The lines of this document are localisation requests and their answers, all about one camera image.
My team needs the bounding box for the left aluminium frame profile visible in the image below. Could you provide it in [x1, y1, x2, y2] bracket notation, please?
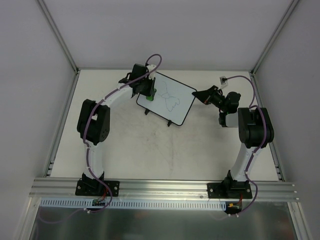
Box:
[36, 0, 80, 178]

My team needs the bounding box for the aluminium frame profile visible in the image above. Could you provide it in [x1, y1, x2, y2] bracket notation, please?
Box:
[253, 0, 305, 182]
[36, 0, 80, 178]

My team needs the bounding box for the aluminium front rail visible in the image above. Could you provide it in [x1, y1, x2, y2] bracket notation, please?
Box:
[29, 177, 300, 202]

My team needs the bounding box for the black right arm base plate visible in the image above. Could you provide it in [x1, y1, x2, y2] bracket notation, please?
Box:
[206, 181, 253, 199]

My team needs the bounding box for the white slotted cable duct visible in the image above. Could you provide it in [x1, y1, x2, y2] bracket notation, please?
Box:
[40, 197, 227, 211]

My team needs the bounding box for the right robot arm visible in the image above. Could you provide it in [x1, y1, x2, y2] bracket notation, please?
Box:
[192, 85, 275, 198]

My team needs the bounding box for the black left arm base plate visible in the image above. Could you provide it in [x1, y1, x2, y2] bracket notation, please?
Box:
[75, 178, 120, 197]

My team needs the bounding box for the right aluminium frame profile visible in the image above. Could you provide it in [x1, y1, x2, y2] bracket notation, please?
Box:
[253, 0, 305, 182]

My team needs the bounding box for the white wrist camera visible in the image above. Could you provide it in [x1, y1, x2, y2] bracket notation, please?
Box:
[219, 76, 228, 90]
[146, 64, 157, 80]

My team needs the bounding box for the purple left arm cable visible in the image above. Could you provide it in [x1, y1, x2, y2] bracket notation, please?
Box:
[37, 53, 163, 223]

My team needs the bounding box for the white board with black frame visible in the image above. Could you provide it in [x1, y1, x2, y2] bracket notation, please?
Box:
[136, 72, 197, 126]

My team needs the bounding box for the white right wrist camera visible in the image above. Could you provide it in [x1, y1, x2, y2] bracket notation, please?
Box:
[219, 76, 228, 90]

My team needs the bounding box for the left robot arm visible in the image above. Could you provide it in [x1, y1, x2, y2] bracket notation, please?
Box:
[76, 63, 158, 195]

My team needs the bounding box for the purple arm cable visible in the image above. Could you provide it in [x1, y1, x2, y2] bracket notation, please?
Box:
[212, 74, 267, 221]
[37, 53, 163, 223]

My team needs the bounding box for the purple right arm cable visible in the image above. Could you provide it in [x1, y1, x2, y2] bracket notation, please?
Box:
[212, 74, 267, 221]

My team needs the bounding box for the green bone-shaped eraser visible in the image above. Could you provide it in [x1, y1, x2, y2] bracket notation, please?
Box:
[146, 88, 157, 102]

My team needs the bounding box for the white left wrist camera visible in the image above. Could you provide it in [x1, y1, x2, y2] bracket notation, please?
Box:
[146, 64, 157, 80]

